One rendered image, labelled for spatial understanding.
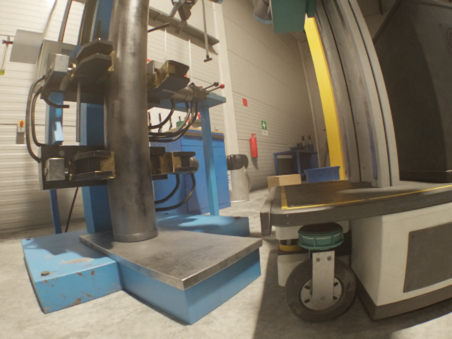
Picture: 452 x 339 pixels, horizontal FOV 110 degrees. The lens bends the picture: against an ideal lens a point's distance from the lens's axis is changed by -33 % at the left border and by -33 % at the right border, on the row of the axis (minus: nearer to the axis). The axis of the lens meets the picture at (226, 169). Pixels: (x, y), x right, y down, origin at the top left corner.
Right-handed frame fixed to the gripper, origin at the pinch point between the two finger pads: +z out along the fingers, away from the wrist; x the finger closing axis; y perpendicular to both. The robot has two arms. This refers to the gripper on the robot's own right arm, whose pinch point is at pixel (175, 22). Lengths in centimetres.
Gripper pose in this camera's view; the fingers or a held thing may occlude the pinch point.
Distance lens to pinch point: 131.1
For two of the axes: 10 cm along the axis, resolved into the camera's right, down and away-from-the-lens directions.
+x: 0.8, 1.3, 9.9
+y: 9.5, 3.0, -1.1
